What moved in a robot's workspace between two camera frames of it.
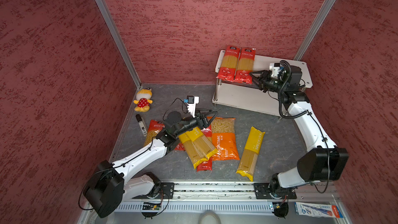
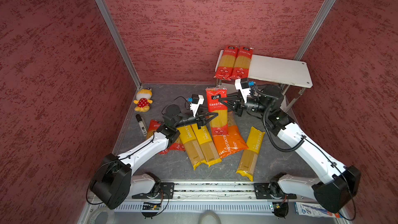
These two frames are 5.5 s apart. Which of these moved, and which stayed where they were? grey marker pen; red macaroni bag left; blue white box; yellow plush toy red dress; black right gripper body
Moved: black right gripper body
Stayed: blue white box; yellow plush toy red dress; red macaroni bag left; grey marker pen
